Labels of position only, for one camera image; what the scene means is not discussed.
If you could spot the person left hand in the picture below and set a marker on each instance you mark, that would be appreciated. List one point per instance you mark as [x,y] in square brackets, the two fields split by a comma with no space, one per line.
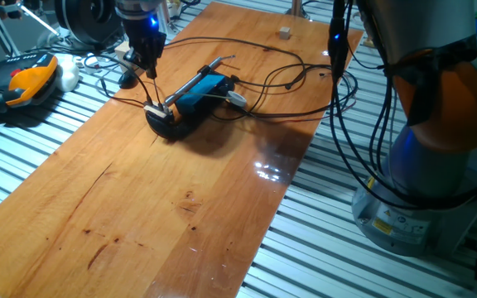
[8,12]

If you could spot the blue box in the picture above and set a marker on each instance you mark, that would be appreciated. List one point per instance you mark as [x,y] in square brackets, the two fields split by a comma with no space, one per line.
[201,93]

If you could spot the white rounded lump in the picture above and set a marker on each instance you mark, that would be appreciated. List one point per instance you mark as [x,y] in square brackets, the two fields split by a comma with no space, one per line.
[68,74]

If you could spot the tall wooden block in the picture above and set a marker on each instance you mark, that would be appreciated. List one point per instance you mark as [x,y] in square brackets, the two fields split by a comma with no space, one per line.
[121,51]

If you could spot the silver metal rod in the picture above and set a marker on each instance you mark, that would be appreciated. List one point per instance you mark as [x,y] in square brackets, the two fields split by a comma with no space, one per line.
[193,82]

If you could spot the black oval docking station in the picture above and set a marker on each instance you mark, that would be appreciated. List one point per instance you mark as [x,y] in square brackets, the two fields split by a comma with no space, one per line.
[176,130]

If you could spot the small black rounded device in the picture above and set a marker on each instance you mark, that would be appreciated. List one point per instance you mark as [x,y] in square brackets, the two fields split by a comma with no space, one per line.
[128,79]

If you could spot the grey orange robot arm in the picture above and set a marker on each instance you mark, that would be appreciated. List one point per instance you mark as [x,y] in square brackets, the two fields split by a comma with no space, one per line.
[429,25]

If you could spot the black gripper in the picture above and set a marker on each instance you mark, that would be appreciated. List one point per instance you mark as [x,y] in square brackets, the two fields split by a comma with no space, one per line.
[145,41]

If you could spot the glossy wooden board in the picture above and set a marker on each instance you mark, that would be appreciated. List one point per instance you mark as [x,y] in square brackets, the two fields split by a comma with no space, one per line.
[139,186]

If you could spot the small wooden cube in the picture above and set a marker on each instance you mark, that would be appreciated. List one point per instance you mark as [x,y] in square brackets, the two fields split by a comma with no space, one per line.
[285,33]

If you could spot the metal clamp stand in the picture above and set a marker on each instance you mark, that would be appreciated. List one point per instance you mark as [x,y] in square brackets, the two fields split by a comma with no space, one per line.
[41,20]

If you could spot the black round spool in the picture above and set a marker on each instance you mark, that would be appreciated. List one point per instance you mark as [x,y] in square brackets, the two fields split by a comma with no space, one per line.
[85,18]

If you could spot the white power adapter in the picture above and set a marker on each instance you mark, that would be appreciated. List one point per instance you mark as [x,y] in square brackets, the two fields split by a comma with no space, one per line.
[91,62]

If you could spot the orange black teach pendant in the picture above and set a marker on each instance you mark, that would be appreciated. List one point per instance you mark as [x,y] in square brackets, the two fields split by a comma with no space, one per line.
[23,83]

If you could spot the silver pole foot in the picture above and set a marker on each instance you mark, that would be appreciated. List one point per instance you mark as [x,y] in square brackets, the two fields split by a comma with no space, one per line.
[296,8]

